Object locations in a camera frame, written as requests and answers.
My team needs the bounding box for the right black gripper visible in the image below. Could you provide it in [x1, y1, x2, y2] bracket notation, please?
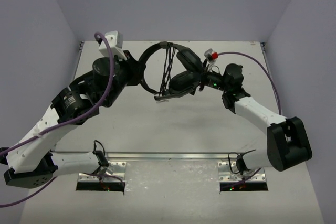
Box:
[177, 60, 229, 96]

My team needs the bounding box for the black headset with microphone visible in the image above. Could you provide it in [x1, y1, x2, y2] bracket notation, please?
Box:
[139, 41, 203, 102]

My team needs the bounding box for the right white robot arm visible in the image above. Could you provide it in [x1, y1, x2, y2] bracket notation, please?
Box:
[201, 63, 313, 175]

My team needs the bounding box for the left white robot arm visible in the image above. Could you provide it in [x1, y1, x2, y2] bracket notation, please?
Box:
[1, 50, 145, 189]

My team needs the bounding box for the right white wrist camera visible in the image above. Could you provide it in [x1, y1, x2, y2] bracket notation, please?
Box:
[203, 48, 218, 71]

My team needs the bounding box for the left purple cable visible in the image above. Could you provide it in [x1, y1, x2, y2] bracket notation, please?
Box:
[0, 31, 125, 208]

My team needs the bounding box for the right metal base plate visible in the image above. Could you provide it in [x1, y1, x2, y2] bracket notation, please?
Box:
[217, 160, 266, 183]

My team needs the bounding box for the metal base plate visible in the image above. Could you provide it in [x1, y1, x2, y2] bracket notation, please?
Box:
[77, 161, 127, 183]
[217, 160, 266, 183]

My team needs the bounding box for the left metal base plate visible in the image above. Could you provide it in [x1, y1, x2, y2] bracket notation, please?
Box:
[77, 161, 127, 183]

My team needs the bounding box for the aluminium rail front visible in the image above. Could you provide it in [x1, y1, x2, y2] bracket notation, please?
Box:
[51, 151, 268, 159]

